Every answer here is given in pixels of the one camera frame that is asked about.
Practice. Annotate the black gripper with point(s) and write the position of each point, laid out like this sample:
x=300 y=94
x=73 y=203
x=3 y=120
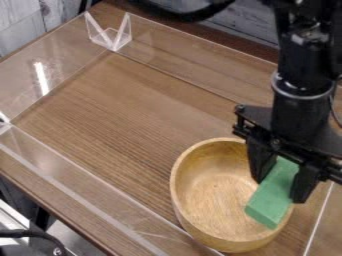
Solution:
x=292 y=129

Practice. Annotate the green rectangular block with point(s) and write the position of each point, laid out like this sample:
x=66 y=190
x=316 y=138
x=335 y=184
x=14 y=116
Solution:
x=269 y=204

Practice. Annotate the brown wooden bowl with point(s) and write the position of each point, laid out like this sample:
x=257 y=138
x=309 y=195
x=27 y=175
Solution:
x=212 y=187

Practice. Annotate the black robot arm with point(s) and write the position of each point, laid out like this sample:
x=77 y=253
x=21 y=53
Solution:
x=309 y=29

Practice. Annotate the clear acrylic tray wall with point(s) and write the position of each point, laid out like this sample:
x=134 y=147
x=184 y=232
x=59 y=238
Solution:
x=114 y=221

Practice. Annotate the clear acrylic corner bracket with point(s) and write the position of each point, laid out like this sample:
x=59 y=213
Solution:
x=110 y=38

